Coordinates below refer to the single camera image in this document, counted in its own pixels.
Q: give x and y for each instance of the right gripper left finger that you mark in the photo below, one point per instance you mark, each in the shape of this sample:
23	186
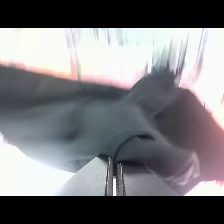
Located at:
91	181

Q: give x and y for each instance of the black garment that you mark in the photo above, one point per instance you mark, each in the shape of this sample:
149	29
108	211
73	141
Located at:
83	123

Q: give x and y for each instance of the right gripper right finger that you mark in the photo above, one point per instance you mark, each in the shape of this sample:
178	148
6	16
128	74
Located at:
143	183

